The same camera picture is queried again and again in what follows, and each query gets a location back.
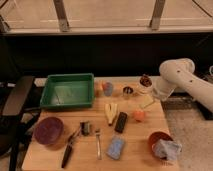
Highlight blue sponge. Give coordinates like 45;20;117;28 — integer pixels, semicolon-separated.
106;136;125;160

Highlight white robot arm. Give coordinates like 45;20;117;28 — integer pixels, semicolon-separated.
152;58;213;113

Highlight blue cup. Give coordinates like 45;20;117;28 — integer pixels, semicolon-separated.
102;82;114;96

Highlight green plastic tray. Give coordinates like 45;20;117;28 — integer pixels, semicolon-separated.
40;73;94;110

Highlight black rectangular block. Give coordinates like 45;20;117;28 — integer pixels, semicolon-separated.
115;112;128;133

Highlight yellow cheese wedge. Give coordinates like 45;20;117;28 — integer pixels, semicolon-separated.
140;95;154;109

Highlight orange ball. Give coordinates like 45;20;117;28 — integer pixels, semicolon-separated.
133;110;146;122

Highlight small metal clip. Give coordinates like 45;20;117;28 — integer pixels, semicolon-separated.
80;121;91;136

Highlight silver fork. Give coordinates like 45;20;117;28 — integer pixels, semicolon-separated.
95;129;102;160

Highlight orange bowl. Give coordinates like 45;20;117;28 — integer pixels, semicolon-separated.
148;131;172;154

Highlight purple bowl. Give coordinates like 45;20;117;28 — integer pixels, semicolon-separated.
34;117;64;145

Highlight grey blue cloth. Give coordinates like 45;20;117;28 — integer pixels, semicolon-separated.
153;139;182;161

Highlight black chair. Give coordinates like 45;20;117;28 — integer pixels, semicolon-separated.
0;76;39;171

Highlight black handled knife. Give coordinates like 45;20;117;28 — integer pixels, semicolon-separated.
61;128;80;168

